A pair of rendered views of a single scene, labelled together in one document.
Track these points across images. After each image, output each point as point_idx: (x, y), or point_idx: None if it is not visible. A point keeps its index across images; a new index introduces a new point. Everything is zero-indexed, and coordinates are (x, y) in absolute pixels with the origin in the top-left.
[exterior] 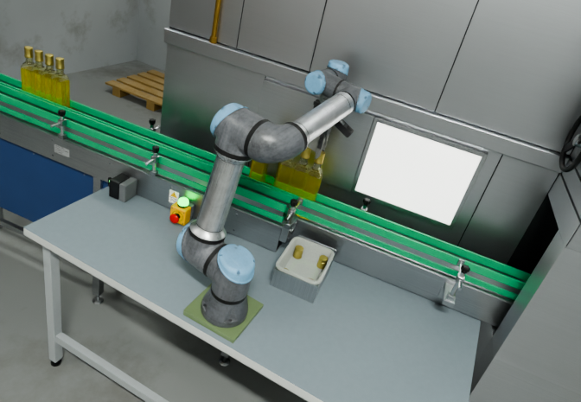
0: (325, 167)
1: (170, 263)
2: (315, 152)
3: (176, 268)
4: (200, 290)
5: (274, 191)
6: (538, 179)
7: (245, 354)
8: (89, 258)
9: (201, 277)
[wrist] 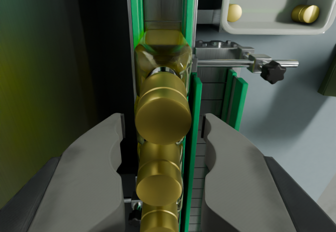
0: (47, 56)
1: (298, 144)
2: (38, 127)
3: (304, 136)
4: (335, 101)
5: (198, 124)
6: None
7: None
8: (315, 194)
9: (313, 109)
